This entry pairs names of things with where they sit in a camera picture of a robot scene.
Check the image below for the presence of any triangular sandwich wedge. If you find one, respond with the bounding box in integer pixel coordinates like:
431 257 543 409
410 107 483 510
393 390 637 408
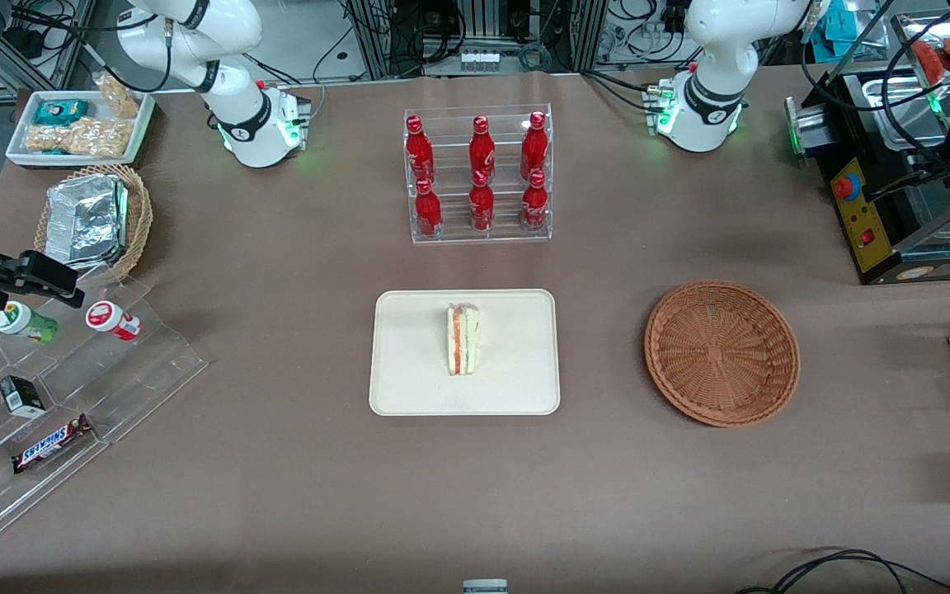
445 303 482 377

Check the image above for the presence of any light tan wicker basket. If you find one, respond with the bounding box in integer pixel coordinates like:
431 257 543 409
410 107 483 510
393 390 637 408
34 163 154 288

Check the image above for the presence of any white rectangular snack tray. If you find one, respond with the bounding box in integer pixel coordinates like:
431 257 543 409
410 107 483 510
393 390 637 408
5 89 157 168

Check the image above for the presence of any brown round wicker basket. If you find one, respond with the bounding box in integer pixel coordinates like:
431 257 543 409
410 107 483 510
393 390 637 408
644 280 802 428

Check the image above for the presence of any cream rectangular tray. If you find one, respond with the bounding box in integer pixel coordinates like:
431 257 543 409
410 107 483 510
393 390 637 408
369 289 562 417

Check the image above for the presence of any large steel food pan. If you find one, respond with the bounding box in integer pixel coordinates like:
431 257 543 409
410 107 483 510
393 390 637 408
887 177 950 242

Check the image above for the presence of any green-label cup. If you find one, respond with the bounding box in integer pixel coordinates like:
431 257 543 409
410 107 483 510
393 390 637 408
0 301 59 345

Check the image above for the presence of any silver foil packet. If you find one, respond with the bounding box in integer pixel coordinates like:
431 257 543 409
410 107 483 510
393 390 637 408
45 173 129 269

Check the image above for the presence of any red-label cup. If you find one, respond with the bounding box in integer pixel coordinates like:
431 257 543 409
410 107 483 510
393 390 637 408
85 301 142 342

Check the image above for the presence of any black food warmer appliance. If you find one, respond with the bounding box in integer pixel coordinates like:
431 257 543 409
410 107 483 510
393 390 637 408
821 70 950 286

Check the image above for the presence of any red food packet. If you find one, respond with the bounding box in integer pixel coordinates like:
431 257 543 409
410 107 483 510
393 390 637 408
910 37 950 77

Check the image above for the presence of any small black carton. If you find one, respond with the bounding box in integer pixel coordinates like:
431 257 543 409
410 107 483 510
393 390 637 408
0 375 47 417

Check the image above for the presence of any clear acrylic stepped display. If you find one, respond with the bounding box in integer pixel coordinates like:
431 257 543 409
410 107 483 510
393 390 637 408
0 276 209 558

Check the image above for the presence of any peanut snack bar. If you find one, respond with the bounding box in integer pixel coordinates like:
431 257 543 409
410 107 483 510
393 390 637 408
24 124 72 154

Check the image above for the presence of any clear peanut snack bag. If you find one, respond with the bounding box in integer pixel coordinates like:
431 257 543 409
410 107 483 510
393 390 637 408
67 117 131 158
98 74 143 120

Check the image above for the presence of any teal snack packet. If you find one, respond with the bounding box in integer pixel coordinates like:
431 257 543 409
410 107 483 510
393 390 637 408
34 99 90 126

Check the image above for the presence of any snickers chocolate bar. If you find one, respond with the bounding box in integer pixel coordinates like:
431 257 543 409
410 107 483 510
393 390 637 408
12 414 94 474

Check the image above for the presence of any teal box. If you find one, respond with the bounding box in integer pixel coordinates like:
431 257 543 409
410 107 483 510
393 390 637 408
805 0 859 44

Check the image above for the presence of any red cola bottle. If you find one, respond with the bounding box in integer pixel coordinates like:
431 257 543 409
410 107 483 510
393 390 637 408
468 115 496 176
521 169 549 232
414 178 444 240
520 111 548 181
405 115 436 184
468 170 496 233

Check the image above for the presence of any clear acrylic bottle rack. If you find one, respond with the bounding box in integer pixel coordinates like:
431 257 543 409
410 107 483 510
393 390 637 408
403 103 553 245

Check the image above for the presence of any silver cylinder green ring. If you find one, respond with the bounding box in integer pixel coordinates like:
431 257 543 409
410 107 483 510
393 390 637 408
784 97 835 168

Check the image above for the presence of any black floor cable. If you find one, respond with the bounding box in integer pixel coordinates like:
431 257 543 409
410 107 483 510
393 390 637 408
735 549 950 594

